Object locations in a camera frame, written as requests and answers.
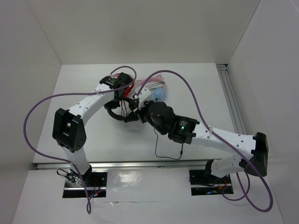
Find black headset with microphone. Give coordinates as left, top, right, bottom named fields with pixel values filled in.
left=103, top=97, right=138, bottom=123

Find black headset cable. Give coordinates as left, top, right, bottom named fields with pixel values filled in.
left=118, top=99, right=184, bottom=161

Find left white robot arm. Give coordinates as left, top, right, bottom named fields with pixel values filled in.
left=52, top=72, right=134, bottom=186

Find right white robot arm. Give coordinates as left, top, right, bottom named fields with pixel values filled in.
left=129, top=101, right=269, bottom=183

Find red headphones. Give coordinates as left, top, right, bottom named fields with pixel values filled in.
left=111, top=72, right=135, bottom=98

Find pink blue cat headphones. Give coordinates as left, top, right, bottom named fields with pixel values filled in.
left=136, top=73, right=166, bottom=102

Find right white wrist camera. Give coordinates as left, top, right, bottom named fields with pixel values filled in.
left=133, top=86, right=152, bottom=110

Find aluminium rail front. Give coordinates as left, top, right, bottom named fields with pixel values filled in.
left=36, top=159, right=257, bottom=169

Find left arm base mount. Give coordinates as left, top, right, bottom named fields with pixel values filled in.
left=57, top=169, right=107, bottom=198

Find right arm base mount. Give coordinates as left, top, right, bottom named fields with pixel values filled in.
left=189, top=161, right=234, bottom=196

